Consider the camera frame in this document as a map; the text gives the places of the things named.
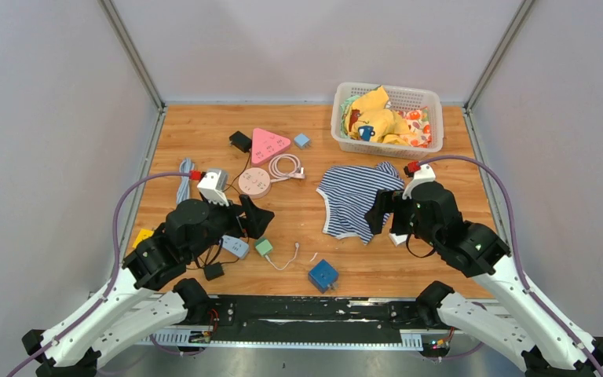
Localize white plastic basket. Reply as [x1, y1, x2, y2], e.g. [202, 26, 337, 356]
[331, 82, 444, 159]

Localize white cube charger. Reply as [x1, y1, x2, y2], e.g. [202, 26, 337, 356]
[389, 233, 407, 247]

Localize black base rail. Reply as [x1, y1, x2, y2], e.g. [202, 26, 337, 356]
[182, 295, 456, 350]

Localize pink round power strip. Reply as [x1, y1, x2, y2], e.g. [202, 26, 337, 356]
[238, 167, 272, 199]

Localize green cube charger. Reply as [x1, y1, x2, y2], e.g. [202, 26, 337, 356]
[254, 237, 273, 258]

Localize pink triangular power strip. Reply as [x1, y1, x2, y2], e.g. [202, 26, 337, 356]
[250, 128, 292, 167]

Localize pink coiled cable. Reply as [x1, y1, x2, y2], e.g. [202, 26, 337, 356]
[268, 153, 306, 184]

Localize light blue small charger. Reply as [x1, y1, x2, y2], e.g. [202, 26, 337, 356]
[294, 134, 311, 149]

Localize blue striped shirt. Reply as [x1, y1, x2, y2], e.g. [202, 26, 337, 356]
[316, 162, 404, 245]

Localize light blue power strip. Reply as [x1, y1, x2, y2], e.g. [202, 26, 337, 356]
[221, 235, 250, 260]

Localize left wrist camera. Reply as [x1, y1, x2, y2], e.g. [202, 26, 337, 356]
[197, 168, 229, 207]

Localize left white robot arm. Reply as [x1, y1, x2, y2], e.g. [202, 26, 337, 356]
[22, 195, 275, 376]

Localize yellow power adapter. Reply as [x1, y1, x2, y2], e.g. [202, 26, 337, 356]
[132, 229, 154, 248]

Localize black adapter at back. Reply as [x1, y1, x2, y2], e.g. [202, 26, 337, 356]
[228, 131, 253, 153]

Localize white usb cable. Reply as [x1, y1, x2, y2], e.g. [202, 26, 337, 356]
[265, 242, 302, 273]

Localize yellow clothes in basket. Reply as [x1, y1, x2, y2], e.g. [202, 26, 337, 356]
[339, 86, 433, 148]

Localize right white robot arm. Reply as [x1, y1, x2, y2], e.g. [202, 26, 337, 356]
[365, 181, 603, 376]

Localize blue cube charger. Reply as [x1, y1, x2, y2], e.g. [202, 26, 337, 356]
[308, 259, 339, 294]

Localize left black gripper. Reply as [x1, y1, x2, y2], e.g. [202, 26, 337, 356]
[187, 192, 274, 261]

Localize black adapter with cable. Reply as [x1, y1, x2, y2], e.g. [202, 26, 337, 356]
[203, 262, 225, 281]

